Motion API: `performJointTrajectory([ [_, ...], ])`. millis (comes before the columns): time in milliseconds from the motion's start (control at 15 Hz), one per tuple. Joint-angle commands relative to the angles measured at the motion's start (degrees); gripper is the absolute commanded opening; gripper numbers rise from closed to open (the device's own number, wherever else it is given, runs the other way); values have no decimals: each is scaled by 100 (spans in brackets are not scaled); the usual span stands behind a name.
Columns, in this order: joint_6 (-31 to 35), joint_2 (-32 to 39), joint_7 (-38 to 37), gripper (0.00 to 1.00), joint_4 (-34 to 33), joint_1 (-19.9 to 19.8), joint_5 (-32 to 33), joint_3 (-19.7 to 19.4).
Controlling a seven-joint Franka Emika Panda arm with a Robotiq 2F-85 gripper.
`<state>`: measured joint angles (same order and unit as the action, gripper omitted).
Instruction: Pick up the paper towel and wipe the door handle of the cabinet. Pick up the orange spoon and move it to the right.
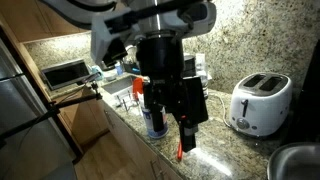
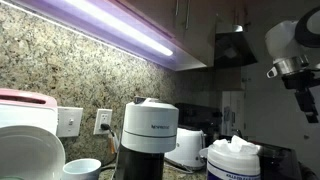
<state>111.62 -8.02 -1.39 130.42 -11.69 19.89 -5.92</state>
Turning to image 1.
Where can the black microwave oven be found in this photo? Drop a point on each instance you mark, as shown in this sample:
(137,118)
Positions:
(65,73)

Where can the stainless steel pot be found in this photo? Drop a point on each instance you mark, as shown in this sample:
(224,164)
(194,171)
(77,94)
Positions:
(295,161)

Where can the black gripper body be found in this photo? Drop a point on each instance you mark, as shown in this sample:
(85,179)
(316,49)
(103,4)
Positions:
(161,59)

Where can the white two-slot toaster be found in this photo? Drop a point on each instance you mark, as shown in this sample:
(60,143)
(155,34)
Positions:
(260,103)

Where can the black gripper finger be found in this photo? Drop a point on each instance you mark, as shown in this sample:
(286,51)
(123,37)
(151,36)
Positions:
(187,137)

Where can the white wipes canister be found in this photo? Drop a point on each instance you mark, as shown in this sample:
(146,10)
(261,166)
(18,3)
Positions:
(155,119)

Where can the kitchen sink basin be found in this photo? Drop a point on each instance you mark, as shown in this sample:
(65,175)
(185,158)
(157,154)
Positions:
(121,85)

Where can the black camera tripod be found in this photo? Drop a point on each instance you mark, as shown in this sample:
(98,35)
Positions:
(54,109)

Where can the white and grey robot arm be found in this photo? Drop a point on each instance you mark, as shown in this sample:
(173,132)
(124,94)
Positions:
(156,28)

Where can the stainless steel refrigerator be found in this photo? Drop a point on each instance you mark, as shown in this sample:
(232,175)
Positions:
(32,148)

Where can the orange silicone spatula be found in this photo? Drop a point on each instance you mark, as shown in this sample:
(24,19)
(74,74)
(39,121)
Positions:
(179,151)

